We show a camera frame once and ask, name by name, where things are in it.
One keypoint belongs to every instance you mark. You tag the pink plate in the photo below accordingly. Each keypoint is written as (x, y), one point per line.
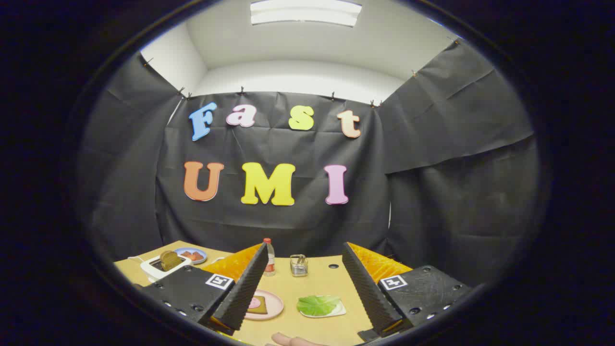
(274, 302)

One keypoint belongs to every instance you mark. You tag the white toaster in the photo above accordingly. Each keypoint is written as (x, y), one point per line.
(156, 271)

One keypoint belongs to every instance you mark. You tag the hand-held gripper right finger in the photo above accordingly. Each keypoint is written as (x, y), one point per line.
(367, 293)

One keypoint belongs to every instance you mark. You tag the green lettuce leaf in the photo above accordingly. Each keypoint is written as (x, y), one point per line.
(317, 305)

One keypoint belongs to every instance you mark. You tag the blue plate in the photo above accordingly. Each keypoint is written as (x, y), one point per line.
(192, 249)

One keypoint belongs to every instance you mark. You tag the pink ham slice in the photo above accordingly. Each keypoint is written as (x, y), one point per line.
(253, 302)

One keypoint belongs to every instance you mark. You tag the brown bread slice with ham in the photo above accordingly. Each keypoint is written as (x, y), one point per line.
(261, 308)

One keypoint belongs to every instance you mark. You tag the brown toasted bread slice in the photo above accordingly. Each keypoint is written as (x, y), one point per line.
(170, 260)

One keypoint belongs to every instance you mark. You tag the black backdrop cloth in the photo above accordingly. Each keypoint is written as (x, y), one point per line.
(288, 226)

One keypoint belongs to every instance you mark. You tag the ceiling light panel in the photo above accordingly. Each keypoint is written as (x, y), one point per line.
(305, 12)

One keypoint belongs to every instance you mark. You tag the white square plate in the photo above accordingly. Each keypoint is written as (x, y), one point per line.
(339, 313)

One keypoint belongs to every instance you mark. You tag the clear plastic water bottle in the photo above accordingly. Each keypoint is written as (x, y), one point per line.
(270, 262)

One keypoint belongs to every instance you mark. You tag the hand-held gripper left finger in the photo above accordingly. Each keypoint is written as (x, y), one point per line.
(245, 293)

